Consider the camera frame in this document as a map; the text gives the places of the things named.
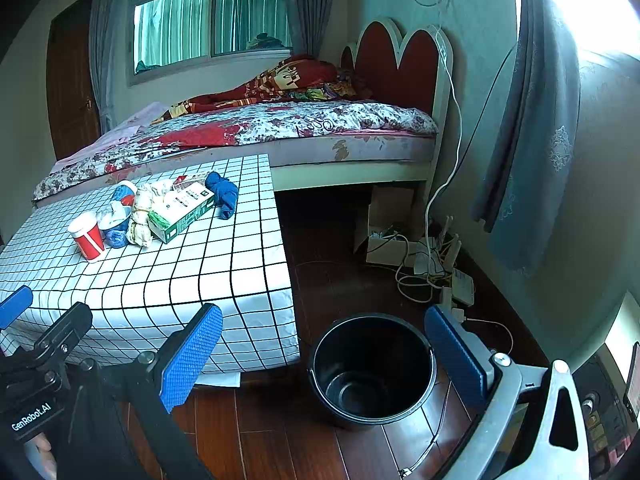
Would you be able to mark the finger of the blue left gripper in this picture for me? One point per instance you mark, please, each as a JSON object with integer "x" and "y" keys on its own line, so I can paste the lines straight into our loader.
{"x": 14, "y": 305}
{"x": 63, "y": 335}

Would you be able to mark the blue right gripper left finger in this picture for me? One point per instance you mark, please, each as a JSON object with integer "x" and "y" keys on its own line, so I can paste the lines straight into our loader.
{"x": 183, "y": 355}

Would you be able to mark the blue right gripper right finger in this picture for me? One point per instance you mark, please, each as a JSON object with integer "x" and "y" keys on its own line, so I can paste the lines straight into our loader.
{"x": 463, "y": 355}

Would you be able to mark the red paper cup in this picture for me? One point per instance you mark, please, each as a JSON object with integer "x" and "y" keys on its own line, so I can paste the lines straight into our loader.
{"x": 85, "y": 232}

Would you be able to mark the blue paper cup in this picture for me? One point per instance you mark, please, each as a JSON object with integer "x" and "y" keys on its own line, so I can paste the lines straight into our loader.
{"x": 113, "y": 222}

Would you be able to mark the blue patterned cup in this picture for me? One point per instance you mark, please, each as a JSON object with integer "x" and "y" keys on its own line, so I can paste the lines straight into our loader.
{"x": 124, "y": 193}

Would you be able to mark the beige cloth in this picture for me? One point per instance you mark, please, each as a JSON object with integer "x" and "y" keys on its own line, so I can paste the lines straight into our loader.
{"x": 147, "y": 195}

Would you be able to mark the white green carton box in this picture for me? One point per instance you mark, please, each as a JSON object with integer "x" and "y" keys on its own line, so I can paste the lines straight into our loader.
{"x": 177, "y": 210}

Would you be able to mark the dark blue cloth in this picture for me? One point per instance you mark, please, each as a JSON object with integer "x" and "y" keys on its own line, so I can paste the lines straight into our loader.
{"x": 225, "y": 193}

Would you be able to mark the black plastic trash bucket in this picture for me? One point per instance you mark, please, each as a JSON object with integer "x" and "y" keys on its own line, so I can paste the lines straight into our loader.
{"x": 371, "y": 369}

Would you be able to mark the person's hand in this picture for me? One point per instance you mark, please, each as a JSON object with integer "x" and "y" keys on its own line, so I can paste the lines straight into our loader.
{"x": 39, "y": 453}

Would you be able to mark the white power strip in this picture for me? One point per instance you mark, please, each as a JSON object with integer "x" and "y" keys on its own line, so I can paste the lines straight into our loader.
{"x": 460, "y": 288}

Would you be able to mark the white grid tablecloth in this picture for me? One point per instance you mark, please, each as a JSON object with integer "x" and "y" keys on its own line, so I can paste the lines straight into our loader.
{"x": 139, "y": 296}

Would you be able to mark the white router device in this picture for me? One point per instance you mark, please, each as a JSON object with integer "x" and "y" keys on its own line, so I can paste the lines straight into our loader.
{"x": 436, "y": 256}

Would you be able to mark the cardboard box on floor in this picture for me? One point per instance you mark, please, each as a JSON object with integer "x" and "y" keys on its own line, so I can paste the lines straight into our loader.
{"x": 386, "y": 232}

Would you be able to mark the grey curtain right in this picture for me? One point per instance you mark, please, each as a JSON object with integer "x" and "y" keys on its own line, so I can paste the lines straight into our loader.
{"x": 525, "y": 181}

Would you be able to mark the brown wooden door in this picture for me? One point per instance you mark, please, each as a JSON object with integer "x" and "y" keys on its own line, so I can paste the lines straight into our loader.
{"x": 73, "y": 116}

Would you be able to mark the bed with floral mattress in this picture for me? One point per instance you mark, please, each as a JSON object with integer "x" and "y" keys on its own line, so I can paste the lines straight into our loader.
{"x": 237, "y": 126}

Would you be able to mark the red heart-shaped headboard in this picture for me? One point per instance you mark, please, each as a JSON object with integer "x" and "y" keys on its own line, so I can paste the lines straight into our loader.
{"x": 410, "y": 70}

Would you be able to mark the red patterned blanket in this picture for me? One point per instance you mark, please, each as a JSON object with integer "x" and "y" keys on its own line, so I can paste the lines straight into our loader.
{"x": 300, "y": 78}

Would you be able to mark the window with green curtain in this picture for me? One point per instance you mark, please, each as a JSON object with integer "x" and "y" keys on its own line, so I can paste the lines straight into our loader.
{"x": 170, "y": 32}

